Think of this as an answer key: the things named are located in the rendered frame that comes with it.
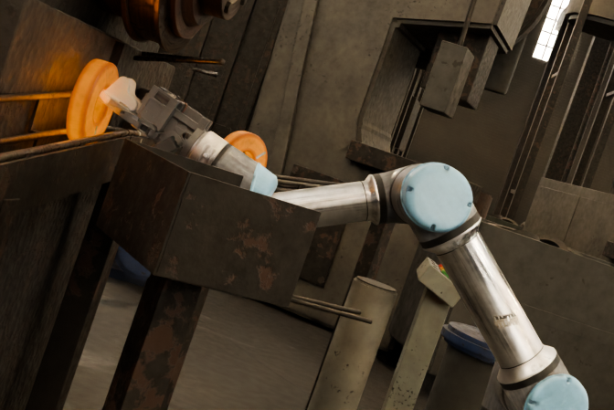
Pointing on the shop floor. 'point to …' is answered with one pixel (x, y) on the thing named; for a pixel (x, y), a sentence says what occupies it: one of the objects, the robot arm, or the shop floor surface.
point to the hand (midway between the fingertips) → (96, 92)
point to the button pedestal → (421, 337)
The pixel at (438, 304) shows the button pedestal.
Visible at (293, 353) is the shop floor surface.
